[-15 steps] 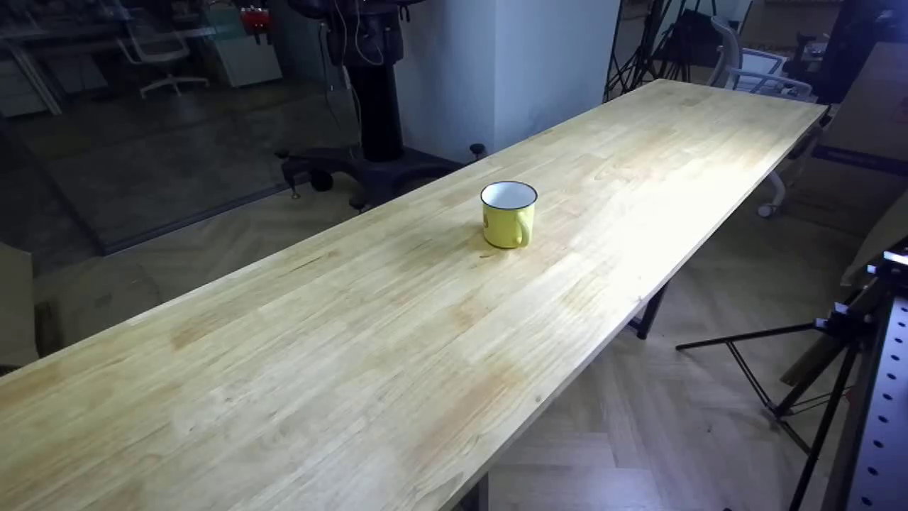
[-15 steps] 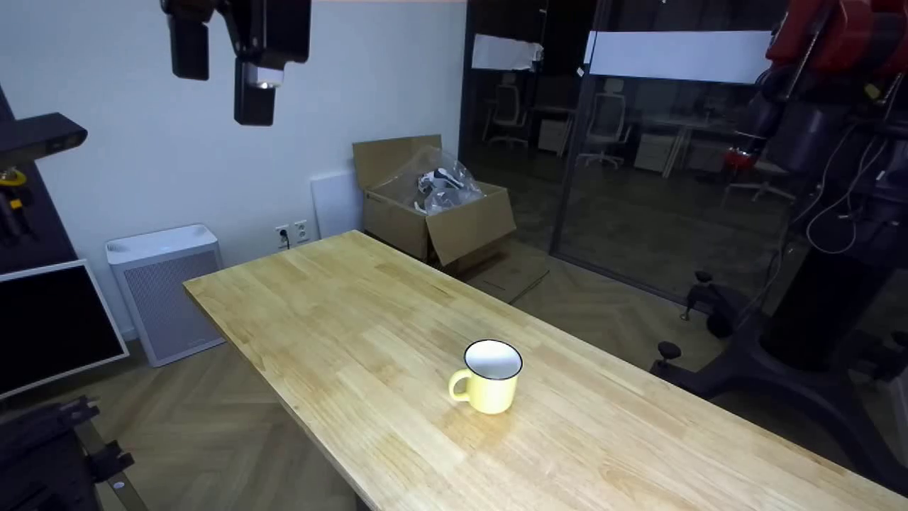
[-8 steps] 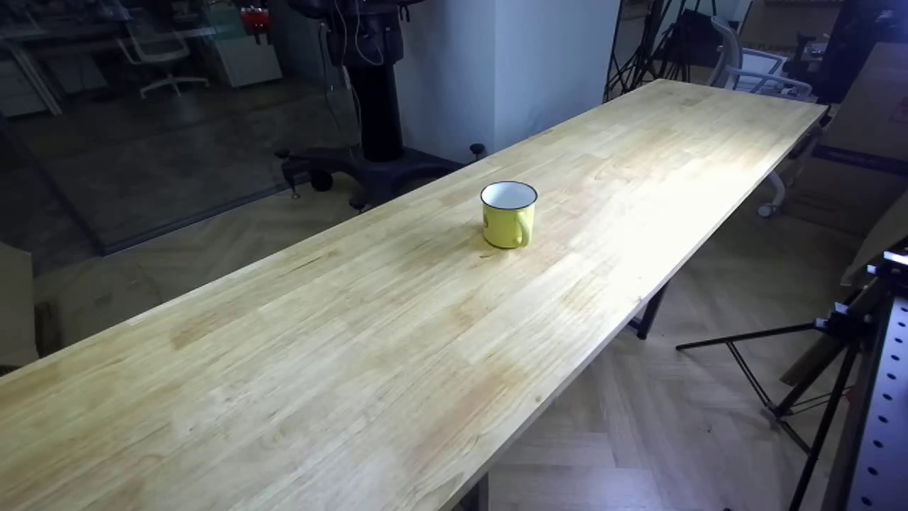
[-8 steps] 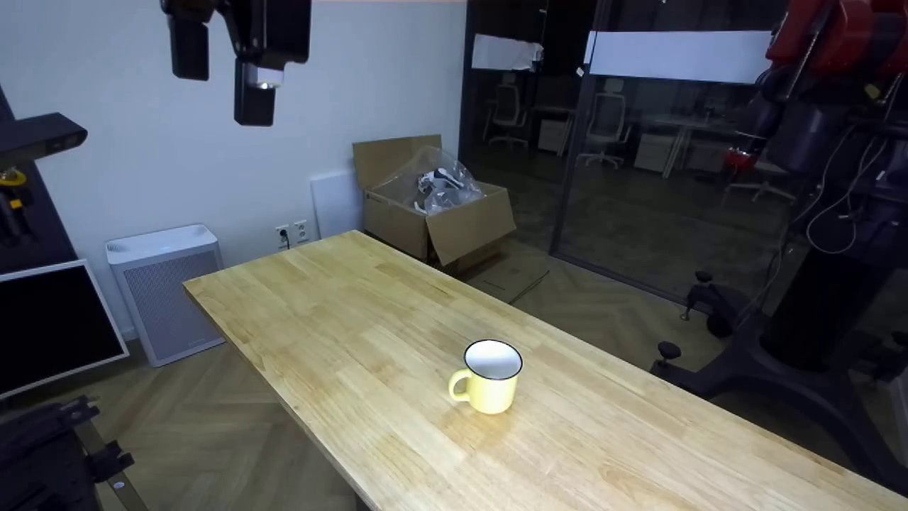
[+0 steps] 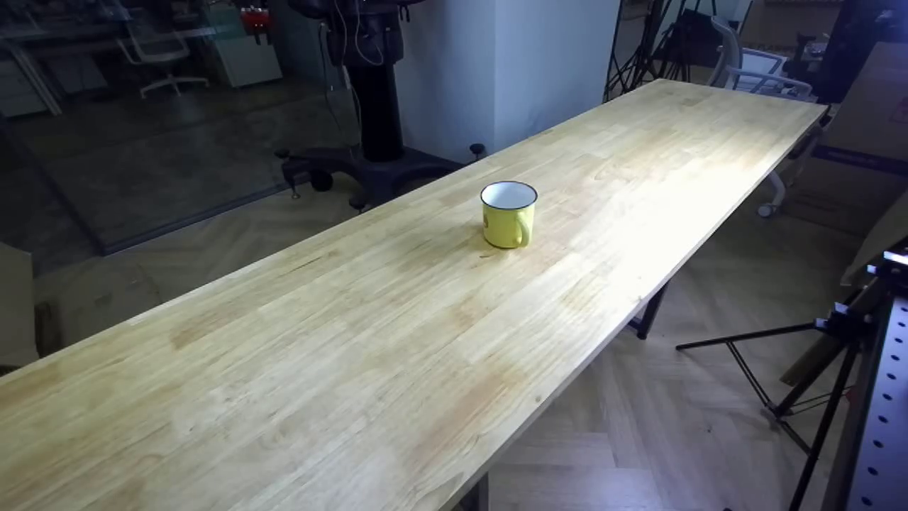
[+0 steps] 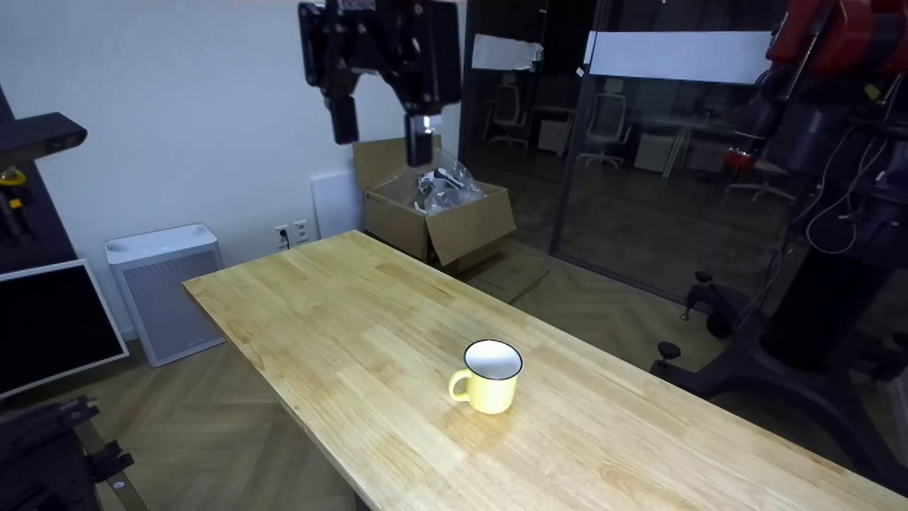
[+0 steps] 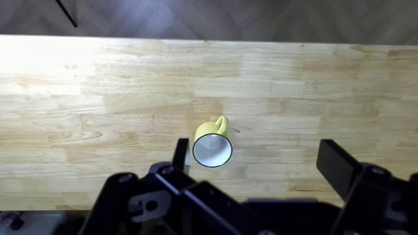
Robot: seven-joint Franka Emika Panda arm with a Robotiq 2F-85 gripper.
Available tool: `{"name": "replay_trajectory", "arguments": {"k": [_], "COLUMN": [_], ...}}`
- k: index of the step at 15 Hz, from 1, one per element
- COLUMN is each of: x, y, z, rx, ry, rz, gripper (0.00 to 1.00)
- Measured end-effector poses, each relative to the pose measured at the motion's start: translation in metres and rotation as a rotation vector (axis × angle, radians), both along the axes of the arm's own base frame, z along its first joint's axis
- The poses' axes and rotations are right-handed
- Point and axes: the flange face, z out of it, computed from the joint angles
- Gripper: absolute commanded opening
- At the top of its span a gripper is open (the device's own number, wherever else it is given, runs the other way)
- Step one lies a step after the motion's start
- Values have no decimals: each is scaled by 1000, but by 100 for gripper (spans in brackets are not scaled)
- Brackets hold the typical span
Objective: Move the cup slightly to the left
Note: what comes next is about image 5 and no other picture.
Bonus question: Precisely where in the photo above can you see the yellow enamel cup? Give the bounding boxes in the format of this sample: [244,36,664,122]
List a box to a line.
[476,179,542,251]

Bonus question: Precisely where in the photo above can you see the black table leg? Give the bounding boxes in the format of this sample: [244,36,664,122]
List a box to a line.
[459,474,493,511]
[627,281,671,339]

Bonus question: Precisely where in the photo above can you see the white low cabinet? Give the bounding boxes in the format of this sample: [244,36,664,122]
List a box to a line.
[201,30,288,91]

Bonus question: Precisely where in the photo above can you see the small red item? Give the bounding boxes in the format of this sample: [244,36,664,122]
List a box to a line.
[235,3,275,40]

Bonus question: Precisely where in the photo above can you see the grey chair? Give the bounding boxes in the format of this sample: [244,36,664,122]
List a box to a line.
[713,40,817,101]

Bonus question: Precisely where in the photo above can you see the white office chair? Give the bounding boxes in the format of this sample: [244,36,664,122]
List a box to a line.
[113,16,214,101]

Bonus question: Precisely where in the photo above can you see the black tripod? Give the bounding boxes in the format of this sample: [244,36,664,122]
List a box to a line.
[674,246,908,511]

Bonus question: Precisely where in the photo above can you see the large cardboard box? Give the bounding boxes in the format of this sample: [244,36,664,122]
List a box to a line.
[817,40,908,179]

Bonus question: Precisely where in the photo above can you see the perforated grey metal panel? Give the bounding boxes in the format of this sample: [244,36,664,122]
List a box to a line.
[844,294,908,511]

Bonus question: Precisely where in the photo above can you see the black pedestal robot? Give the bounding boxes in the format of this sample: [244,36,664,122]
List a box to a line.
[275,0,490,212]

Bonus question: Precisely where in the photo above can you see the black stand with cables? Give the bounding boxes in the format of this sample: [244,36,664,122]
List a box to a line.
[604,0,735,101]

